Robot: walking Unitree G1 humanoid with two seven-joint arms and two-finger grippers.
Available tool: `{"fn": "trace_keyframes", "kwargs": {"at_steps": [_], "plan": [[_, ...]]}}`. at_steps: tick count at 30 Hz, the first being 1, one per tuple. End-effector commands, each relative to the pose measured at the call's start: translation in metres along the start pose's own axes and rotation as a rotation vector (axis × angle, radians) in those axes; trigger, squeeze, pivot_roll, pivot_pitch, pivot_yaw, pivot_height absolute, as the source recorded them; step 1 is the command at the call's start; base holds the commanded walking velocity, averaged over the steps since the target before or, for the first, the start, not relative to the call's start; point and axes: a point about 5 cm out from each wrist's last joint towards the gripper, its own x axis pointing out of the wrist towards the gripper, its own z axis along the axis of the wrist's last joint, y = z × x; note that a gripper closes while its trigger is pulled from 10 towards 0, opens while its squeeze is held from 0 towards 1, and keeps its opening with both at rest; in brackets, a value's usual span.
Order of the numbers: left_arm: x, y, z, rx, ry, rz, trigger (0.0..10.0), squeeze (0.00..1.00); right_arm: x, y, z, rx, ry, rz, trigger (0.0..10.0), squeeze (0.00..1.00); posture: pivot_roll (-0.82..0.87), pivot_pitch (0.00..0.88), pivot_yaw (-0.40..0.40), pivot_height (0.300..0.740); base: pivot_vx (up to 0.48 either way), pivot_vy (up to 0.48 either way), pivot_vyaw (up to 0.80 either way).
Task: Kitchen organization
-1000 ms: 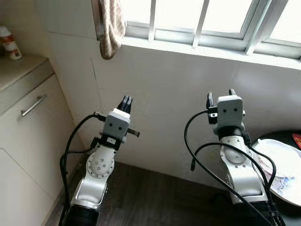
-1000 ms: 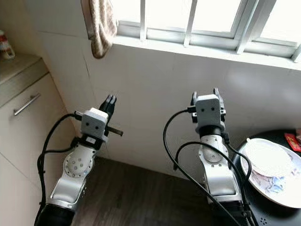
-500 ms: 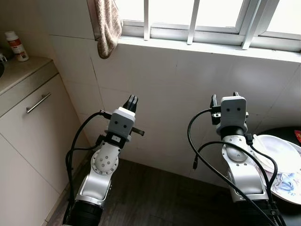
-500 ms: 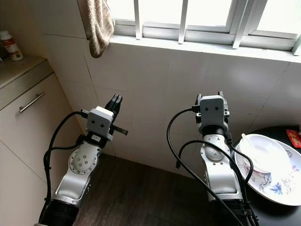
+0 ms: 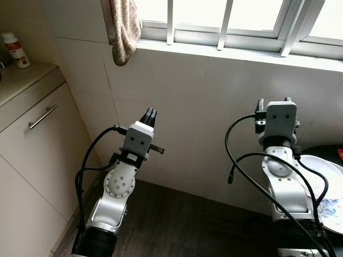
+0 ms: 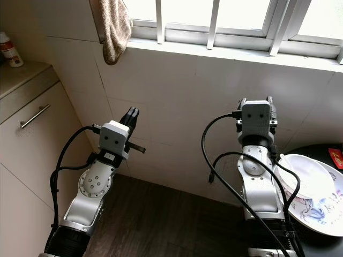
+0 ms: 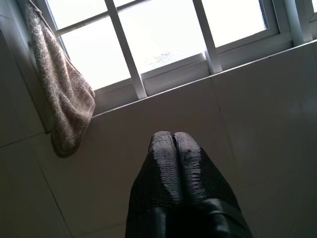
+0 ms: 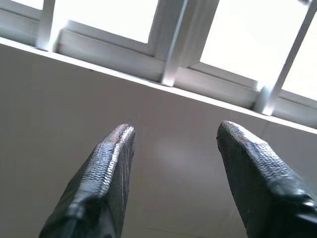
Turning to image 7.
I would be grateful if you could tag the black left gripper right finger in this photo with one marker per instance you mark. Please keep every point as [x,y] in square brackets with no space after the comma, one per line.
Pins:
[198,178]

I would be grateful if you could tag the beige terry towel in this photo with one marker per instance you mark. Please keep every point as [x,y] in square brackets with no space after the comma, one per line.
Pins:
[62,86]

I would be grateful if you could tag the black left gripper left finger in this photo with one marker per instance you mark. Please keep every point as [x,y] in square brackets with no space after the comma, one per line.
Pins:
[158,173]

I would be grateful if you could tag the white framed window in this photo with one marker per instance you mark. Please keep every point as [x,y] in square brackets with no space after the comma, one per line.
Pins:
[161,37]

